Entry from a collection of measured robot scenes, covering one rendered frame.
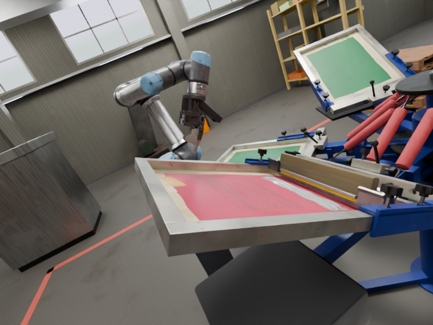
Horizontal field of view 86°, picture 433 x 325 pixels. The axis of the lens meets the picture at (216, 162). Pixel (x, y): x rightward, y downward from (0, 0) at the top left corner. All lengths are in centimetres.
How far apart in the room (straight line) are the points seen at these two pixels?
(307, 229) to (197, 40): 755
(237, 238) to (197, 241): 7
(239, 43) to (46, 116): 598
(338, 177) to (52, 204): 415
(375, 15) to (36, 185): 1164
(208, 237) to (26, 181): 414
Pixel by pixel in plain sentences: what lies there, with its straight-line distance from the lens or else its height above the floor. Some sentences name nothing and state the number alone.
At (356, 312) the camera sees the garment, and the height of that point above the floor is 90.
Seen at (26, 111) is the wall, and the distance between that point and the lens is 798.
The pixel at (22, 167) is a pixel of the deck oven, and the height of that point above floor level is 148.
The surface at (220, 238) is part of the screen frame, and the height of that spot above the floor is 150.
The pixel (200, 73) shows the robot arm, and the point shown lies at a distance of 90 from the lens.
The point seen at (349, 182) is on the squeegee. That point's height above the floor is 127.
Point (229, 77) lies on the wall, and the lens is 805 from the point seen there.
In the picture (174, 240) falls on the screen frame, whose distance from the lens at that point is 37.
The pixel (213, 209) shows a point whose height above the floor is 145.
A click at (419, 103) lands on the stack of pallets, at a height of 19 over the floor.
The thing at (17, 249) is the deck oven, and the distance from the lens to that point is 499.
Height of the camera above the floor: 175
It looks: 22 degrees down
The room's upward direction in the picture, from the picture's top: 24 degrees counter-clockwise
